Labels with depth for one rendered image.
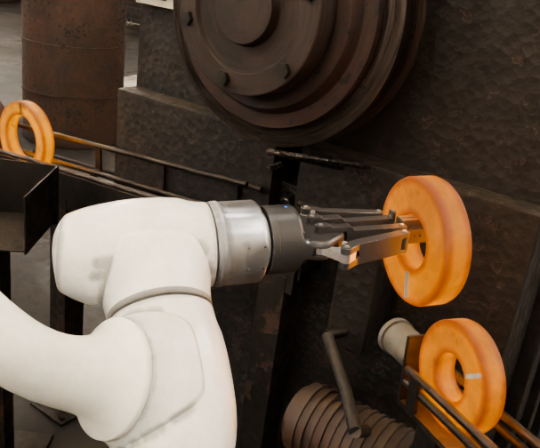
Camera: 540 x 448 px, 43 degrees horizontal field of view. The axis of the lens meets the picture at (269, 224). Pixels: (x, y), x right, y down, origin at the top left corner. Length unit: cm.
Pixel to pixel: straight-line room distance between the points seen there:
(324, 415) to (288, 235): 50
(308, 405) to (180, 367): 60
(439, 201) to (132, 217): 33
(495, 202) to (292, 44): 41
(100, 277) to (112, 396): 14
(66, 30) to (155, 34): 241
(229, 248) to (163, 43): 95
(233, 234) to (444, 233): 23
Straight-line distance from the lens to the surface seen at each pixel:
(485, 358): 91
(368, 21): 108
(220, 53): 117
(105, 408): 57
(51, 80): 405
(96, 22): 400
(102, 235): 65
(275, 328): 131
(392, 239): 75
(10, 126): 184
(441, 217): 76
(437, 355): 98
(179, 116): 148
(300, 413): 115
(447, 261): 76
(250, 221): 69
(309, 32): 105
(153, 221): 66
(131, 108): 159
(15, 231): 149
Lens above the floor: 120
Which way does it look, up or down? 22 degrees down
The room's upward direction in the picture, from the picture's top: 8 degrees clockwise
